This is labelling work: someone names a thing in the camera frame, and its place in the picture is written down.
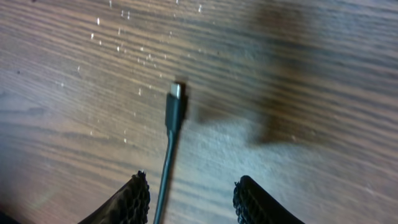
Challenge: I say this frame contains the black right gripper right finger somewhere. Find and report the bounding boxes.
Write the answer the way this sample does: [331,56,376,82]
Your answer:
[233,175,304,224]

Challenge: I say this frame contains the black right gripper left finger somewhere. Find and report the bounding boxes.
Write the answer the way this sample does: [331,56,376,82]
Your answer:
[79,170,150,224]

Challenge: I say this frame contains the black USB charger cable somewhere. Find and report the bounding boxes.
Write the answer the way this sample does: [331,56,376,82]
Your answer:
[152,82,188,224]

